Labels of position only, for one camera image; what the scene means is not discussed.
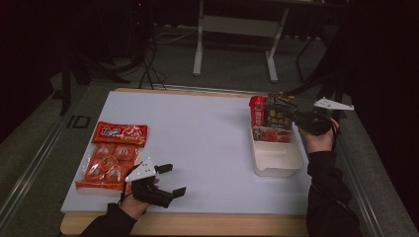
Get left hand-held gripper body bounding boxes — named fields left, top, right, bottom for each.
left=124, top=157, right=175, bottom=209

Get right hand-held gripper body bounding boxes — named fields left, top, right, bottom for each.
left=292, top=96, right=356, bottom=136

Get gold foil snack packet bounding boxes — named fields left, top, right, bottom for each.
left=267, top=92, right=296, bottom=100

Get red white meat snack packet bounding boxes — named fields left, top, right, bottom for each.
left=252, top=125, right=293, bottom=143

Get black and red snack packet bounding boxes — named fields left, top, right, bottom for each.
left=248, top=94, right=298, bottom=131

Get white plastic organizer box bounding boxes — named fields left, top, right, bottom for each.
left=251, top=125, right=305, bottom=178

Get clear bag of orange packets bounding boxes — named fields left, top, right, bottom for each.
left=74, top=141, right=141, bottom=193

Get orange red snack packet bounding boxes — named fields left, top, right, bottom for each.
left=91, top=120, right=149, bottom=148

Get person's left hand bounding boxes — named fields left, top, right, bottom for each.
left=119, top=194, right=156, bottom=221

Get white-topped wooden table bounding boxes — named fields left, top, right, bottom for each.
left=59, top=87, right=312, bottom=237

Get black floor stand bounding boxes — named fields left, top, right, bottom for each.
left=286, top=19, right=351, bottom=123
left=58, top=48, right=132, bottom=117

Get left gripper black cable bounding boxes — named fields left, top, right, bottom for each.
left=119, top=162, right=143, bottom=203

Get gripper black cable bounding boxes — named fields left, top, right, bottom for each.
left=119, top=162, right=143, bottom=203
left=330, top=119, right=342, bottom=148

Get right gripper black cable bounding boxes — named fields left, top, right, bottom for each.
left=330, top=119, right=342, bottom=148

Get metal floor rail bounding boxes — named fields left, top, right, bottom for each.
left=320, top=102, right=386, bottom=237
left=0, top=88, right=90, bottom=228

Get black floor cables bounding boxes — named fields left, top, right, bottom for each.
left=137, top=42, right=169, bottom=91

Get white metal table frame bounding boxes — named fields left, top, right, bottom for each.
left=192, top=0, right=292, bottom=84

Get white floor cable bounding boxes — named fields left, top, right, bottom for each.
left=153, top=28, right=199, bottom=45

